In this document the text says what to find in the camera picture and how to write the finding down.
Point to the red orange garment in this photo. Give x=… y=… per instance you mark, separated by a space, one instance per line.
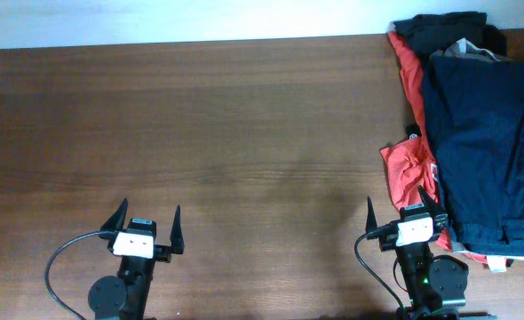
x=410 y=163

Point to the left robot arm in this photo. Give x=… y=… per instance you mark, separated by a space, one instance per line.
x=124 y=295

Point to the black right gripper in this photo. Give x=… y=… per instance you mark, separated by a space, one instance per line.
x=438 y=214

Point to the black garment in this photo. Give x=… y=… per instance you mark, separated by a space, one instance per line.
x=427 y=33

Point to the grey garment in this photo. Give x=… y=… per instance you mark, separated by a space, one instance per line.
x=464 y=49

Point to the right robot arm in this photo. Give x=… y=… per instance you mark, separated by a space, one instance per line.
x=435 y=284

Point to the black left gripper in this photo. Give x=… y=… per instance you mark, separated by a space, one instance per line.
x=163 y=252

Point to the navy blue shorts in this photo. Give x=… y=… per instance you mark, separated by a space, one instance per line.
x=474 y=121

